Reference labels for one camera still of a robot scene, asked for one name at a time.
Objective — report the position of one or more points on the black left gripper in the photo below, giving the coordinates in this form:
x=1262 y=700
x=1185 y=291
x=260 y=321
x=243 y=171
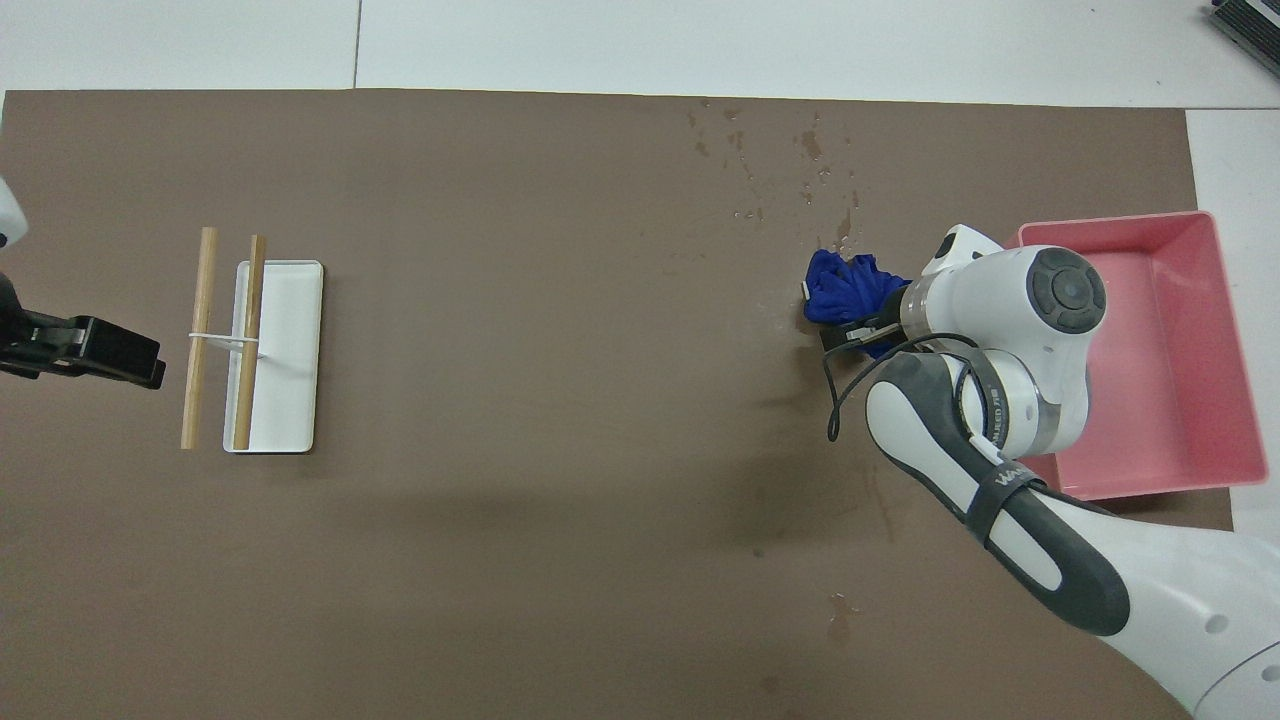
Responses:
x=10 y=330

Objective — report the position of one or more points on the grey ribbed device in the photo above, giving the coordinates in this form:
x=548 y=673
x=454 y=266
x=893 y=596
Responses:
x=1255 y=18

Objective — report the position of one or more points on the spilled water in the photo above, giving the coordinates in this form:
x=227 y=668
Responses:
x=810 y=145

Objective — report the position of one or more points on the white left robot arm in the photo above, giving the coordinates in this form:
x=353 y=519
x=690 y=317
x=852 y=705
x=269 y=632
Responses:
x=8 y=215

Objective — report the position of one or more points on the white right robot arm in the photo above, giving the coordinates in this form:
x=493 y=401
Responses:
x=1000 y=300

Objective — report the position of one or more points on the long wooden rack rod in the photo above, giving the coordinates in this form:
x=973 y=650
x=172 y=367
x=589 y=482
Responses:
x=195 y=380

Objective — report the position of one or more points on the blue cloth towel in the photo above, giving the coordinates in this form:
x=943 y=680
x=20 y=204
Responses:
x=845 y=290

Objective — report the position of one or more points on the brown table mat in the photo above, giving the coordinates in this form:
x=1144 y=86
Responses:
x=550 y=350

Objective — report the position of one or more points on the pink plastic bin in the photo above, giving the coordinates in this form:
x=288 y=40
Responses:
x=1180 y=350

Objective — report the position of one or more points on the short wooden rack rod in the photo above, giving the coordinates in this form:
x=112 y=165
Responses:
x=243 y=400

